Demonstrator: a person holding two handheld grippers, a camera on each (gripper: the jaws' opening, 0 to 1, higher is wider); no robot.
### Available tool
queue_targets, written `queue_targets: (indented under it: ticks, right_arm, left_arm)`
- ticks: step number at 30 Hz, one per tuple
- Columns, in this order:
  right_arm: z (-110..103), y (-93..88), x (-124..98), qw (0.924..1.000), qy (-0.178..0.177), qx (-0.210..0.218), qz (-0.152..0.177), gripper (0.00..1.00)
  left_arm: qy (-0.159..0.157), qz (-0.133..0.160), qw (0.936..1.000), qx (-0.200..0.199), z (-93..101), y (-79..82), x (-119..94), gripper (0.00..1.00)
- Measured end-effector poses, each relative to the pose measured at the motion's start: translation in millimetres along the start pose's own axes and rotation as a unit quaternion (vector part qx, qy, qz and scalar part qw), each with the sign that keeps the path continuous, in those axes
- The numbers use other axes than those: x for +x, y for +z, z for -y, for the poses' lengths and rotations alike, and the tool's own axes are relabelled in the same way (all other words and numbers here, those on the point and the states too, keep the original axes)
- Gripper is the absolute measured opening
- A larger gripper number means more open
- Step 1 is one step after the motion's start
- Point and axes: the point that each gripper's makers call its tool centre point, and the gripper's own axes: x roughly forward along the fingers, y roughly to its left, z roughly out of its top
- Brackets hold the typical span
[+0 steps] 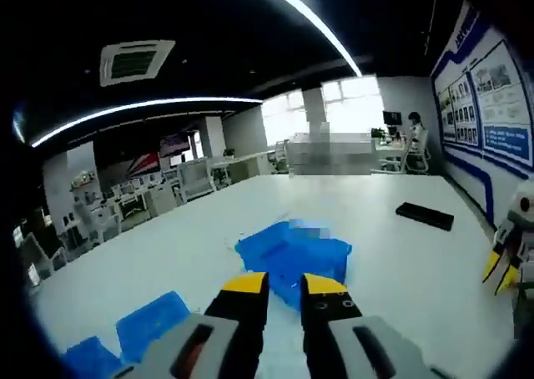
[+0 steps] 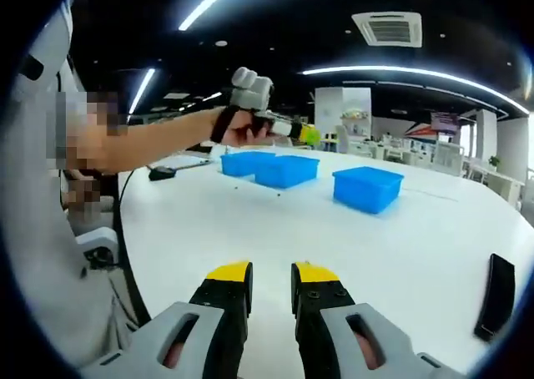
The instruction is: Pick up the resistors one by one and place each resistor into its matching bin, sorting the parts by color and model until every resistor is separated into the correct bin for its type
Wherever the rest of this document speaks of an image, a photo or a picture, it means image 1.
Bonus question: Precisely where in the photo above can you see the wall poster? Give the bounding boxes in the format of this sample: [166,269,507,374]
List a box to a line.
[429,0,534,230]

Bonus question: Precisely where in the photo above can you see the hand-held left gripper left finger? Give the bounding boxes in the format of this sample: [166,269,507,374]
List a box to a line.
[112,271,270,379]

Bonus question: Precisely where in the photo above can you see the red blue wall banner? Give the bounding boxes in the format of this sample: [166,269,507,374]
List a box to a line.
[124,151,162,175]

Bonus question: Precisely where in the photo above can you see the white ceiling air vent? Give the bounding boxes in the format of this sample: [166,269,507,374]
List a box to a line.
[98,39,176,88]

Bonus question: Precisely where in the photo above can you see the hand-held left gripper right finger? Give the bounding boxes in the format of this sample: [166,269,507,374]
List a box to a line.
[300,272,451,379]

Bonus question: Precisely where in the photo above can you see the white office chair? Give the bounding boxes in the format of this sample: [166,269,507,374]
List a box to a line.
[177,159,218,203]

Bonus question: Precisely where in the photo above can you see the purple wall screen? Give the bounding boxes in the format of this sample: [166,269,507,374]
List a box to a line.
[159,133,191,157]

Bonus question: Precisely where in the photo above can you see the black rectangular case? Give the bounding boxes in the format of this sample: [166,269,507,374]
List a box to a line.
[395,202,455,232]

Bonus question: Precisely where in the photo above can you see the curved ceiling light strip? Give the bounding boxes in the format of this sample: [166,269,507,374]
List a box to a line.
[31,97,264,149]

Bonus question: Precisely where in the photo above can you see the blue plastic bin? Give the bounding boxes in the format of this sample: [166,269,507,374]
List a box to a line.
[115,291,193,363]
[62,336,126,379]
[235,220,353,313]

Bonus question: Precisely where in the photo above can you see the long ceiling light strip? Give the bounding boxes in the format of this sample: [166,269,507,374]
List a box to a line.
[249,0,363,78]

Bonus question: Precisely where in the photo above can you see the row of white office desks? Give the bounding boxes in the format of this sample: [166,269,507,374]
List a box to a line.
[16,153,276,280]

